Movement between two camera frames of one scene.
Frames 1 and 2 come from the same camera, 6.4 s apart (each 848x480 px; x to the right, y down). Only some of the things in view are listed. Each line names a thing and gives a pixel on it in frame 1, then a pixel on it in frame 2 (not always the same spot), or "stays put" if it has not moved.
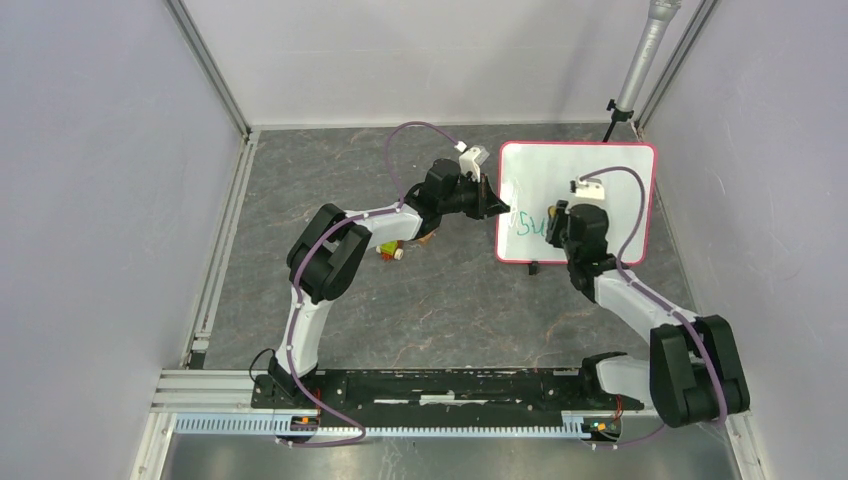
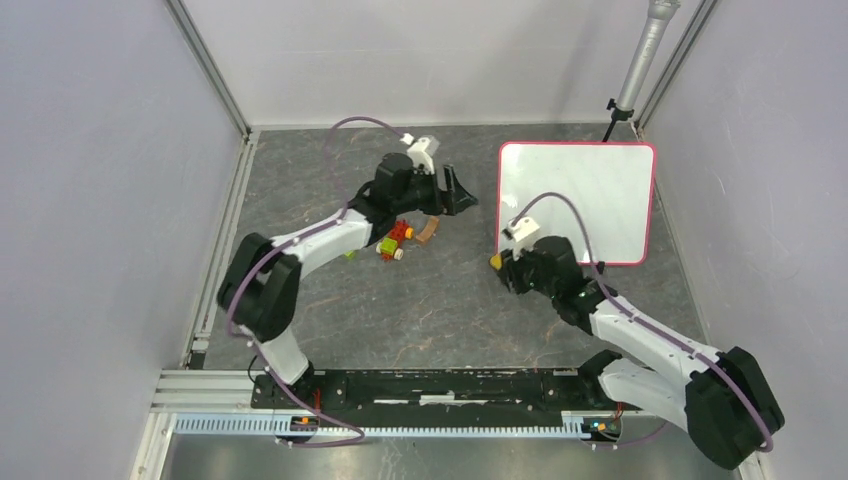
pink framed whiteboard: [534, 174] stays put
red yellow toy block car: [391, 250] stays put
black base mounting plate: [445, 393] stays put
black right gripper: [554, 222] → [510, 268]
